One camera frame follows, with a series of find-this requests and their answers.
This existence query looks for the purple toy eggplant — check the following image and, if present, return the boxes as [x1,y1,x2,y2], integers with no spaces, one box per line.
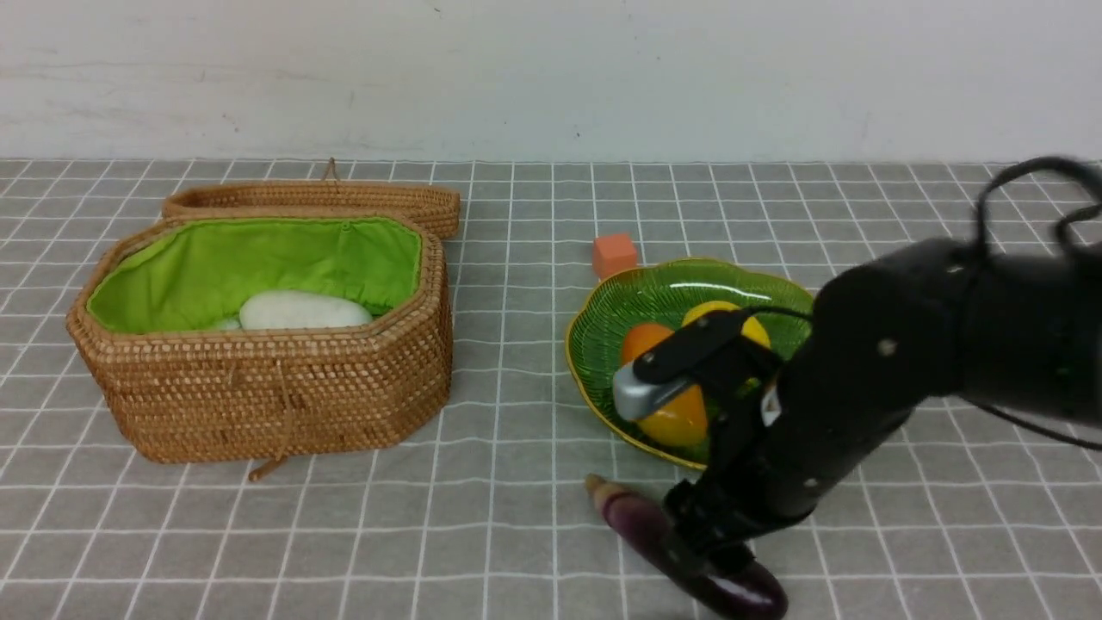
[584,474,789,619]

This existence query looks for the grey checked tablecloth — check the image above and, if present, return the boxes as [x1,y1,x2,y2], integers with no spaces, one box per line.
[1,160,1099,619]

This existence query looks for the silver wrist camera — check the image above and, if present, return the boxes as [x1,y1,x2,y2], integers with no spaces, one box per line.
[611,360,694,421]

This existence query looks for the white toy radish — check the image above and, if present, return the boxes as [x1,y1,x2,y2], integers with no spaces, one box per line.
[238,290,374,330]

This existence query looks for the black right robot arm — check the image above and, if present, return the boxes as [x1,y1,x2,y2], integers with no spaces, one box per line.
[616,239,1099,580]

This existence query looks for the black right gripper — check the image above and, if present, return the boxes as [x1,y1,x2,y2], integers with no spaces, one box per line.
[635,311,827,552]

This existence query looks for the small orange cube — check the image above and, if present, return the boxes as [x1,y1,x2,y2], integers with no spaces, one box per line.
[591,232,639,280]

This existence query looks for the woven rattan basket green lining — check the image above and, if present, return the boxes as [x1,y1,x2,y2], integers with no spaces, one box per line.
[66,213,455,481]

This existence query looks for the yellow toy lemon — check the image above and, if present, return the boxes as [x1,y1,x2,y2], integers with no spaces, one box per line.
[681,300,773,349]

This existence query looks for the woven rattan basket lid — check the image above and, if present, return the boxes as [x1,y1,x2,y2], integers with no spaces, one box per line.
[161,157,463,239]

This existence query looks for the orange yellow toy mango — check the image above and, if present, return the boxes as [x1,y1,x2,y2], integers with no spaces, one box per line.
[619,322,709,448]

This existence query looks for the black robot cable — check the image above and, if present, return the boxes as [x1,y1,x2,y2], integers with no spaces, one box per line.
[741,156,1102,450]

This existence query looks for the green glass leaf plate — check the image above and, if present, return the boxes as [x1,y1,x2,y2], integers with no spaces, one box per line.
[564,257,814,470]

